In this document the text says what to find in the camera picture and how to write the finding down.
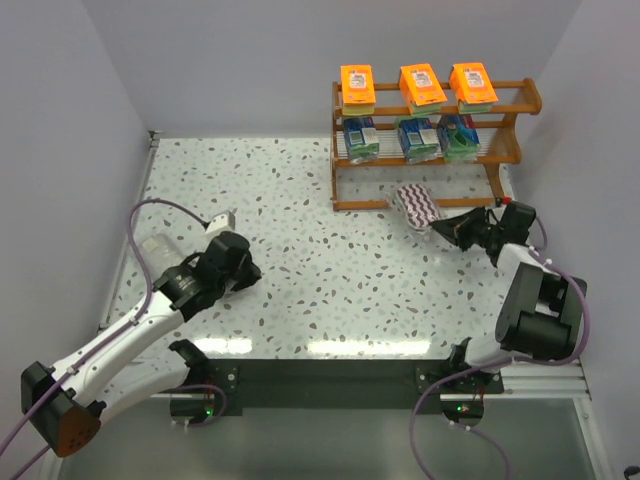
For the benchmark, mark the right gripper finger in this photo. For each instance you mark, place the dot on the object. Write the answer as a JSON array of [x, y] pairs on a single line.
[[470, 219], [450, 235]]

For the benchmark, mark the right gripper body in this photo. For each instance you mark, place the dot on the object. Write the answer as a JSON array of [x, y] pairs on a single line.
[[480, 232]]

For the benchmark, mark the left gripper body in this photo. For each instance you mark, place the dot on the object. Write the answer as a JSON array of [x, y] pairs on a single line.
[[242, 273]]

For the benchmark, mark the purple zigzag sponge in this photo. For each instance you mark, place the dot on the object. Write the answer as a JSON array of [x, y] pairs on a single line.
[[418, 209]]

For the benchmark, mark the clear sponge pack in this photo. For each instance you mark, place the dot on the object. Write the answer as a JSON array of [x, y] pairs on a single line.
[[159, 253]]

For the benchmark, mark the blue green sponge pack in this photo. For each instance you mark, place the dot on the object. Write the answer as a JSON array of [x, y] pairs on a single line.
[[418, 139], [361, 139], [459, 141]]

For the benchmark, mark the orange sponge box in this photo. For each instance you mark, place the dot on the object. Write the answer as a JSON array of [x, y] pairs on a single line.
[[472, 87], [357, 90], [421, 89]]

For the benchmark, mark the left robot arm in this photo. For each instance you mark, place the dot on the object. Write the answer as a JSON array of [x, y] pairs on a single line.
[[69, 401]]

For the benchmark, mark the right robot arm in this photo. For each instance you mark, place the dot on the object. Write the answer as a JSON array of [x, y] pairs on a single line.
[[544, 318]]

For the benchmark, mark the wooden shelf rack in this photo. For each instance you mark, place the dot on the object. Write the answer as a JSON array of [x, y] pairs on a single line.
[[498, 146]]

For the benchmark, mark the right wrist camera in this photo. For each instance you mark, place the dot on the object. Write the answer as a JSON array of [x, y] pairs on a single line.
[[502, 201]]

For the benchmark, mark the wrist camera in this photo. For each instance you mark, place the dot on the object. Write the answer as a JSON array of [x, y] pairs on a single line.
[[224, 221], [502, 201]]

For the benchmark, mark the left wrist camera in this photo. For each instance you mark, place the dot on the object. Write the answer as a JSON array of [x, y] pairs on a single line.
[[224, 221]]

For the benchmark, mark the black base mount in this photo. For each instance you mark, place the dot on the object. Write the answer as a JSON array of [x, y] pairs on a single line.
[[233, 385]]

